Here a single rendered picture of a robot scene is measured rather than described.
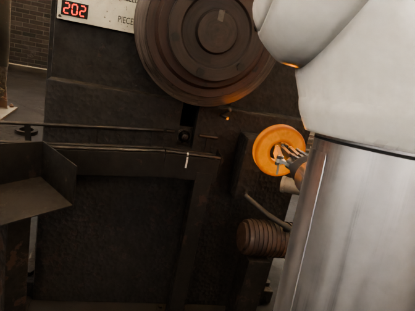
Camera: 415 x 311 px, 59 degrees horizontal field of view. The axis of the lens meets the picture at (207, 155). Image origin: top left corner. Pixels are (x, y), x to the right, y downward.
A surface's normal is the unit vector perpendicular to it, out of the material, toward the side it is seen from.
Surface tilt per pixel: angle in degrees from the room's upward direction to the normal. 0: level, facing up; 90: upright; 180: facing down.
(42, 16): 90
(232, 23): 90
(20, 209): 5
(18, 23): 90
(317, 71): 110
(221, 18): 90
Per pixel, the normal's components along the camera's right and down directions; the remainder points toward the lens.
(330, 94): -0.85, 0.29
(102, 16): 0.19, 0.33
